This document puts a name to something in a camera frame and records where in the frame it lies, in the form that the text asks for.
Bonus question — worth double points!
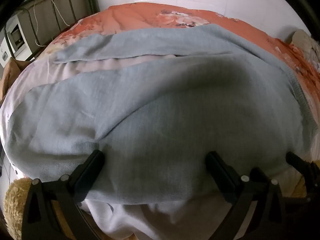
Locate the metal bed frame headboard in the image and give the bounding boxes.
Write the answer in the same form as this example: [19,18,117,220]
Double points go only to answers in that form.
[1,0,96,60]

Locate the beige rumpled blanket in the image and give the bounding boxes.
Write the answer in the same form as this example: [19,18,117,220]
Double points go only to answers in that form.
[291,29,319,63]

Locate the grey knit pants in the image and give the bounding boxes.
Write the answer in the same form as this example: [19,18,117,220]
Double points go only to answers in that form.
[1,24,317,204]

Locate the orange floral bed sheet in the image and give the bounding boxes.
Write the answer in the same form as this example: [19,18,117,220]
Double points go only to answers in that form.
[0,2,320,240]

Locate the white cable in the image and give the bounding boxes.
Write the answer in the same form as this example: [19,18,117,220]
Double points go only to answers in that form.
[32,0,71,48]

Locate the white appliance box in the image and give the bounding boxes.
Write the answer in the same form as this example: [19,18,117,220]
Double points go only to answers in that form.
[1,15,32,67]

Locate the yellow fuzzy sleeve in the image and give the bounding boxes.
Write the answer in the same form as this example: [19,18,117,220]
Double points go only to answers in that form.
[3,178,32,239]

